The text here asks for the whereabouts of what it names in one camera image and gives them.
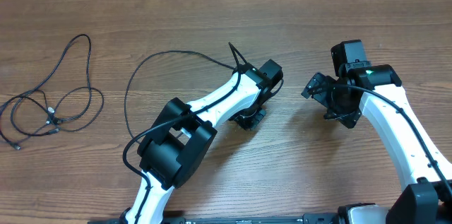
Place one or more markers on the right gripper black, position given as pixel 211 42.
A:
pixel 318 90

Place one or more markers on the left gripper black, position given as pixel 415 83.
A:
pixel 251 120

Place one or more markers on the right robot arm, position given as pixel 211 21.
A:
pixel 360 89

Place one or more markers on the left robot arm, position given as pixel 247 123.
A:
pixel 172 149

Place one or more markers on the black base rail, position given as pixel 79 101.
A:
pixel 243 219

